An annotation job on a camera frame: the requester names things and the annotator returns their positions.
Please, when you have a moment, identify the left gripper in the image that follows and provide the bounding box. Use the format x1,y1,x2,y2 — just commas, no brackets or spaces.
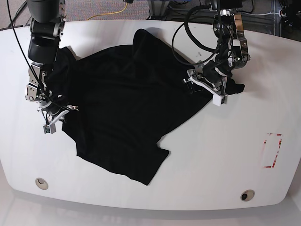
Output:
182,60,230,96

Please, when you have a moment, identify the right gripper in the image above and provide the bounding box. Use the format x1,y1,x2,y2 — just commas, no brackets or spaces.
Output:
39,102,78,125

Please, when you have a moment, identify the black t-shirt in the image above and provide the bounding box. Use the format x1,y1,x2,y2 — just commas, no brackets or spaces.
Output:
46,28,246,186

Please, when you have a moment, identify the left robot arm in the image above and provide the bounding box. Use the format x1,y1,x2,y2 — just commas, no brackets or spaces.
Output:
183,0,250,99

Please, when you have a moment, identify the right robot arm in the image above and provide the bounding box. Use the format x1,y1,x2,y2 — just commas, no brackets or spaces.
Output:
25,0,77,133

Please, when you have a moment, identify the red tape rectangle marking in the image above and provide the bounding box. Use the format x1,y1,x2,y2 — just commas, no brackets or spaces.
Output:
261,133,283,169

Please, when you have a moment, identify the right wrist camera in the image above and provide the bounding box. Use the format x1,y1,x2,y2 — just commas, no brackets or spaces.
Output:
43,124,56,134

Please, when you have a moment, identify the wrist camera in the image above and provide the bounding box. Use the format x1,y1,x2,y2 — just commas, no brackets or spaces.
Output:
43,124,56,134
212,94,228,106

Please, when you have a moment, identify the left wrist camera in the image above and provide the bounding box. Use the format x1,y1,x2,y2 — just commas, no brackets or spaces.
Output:
212,94,228,106

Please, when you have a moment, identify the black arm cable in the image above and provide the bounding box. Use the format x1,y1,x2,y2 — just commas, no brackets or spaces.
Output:
171,4,222,66

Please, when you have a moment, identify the left table cable grommet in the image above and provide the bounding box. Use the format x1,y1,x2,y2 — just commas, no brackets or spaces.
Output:
35,178,48,190

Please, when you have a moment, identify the table cable grommet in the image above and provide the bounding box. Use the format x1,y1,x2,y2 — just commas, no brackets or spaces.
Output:
35,178,48,190
240,189,255,202

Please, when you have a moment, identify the white cable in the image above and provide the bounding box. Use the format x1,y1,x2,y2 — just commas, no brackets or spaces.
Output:
244,10,282,18

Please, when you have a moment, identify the yellow cable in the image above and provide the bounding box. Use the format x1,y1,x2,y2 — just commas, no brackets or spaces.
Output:
87,2,129,21

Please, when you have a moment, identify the right table cable grommet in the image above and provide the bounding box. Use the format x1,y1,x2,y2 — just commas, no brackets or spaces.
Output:
240,189,255,202

